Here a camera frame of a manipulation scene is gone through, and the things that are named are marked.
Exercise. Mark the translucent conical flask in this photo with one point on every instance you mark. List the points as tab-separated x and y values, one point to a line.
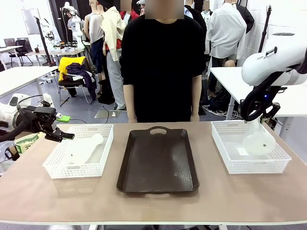
259	143

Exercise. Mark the black tripod stand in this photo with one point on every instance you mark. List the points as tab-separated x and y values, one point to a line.
44	43
265	31

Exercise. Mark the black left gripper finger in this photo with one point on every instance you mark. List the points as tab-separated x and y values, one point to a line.
66	136
54	138

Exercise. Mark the green printed paper bag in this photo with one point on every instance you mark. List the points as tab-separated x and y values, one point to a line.
26	143

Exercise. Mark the dark purple garment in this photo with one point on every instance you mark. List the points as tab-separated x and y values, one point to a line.
84	76

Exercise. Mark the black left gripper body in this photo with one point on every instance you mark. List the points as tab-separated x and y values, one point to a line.
40	119

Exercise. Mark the black office chair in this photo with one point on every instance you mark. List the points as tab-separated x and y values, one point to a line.
20	51

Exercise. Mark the person's right hand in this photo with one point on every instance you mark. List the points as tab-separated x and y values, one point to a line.
132	119

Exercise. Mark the person's left hand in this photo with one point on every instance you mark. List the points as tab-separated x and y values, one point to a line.
194	118

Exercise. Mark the white frosted plastic bottle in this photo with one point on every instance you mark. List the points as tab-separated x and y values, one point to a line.
82	151

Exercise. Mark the yellow garment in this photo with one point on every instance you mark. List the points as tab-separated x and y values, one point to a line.
64	63

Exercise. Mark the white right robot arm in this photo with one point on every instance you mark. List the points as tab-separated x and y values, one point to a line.
275	62

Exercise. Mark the dark brown plastic tray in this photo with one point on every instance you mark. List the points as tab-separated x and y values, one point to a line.
157	163

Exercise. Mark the white side table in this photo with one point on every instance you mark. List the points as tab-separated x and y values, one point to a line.
21	76
230	79

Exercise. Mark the mannequin with white tank top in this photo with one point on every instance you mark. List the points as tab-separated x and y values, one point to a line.
94	28

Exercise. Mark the person's black shirt torso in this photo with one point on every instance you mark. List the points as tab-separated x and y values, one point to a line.
163	72

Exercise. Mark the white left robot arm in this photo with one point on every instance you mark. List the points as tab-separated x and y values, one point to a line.
14	105

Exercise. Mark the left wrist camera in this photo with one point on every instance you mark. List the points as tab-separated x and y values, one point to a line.
46	104

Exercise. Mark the white background desk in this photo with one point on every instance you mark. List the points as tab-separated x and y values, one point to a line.
57	51

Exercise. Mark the person's left forearm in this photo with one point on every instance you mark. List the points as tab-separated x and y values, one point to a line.
196	95

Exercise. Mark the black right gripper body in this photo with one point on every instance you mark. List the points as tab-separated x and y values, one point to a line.
274	110

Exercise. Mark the small green device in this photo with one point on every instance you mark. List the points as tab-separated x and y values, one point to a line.
63	118

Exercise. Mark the mannequin with cream jacket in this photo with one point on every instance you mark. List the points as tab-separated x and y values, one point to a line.
112	36

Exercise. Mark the person's right forearm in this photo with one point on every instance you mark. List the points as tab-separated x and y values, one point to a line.
129	100

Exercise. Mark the white perforated plastic basket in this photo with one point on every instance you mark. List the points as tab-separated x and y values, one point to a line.
251	166
79	170

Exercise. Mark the mannequin with white shirt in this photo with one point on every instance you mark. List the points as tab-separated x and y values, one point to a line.
225	31

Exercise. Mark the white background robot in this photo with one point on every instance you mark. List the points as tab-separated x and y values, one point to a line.
74	24

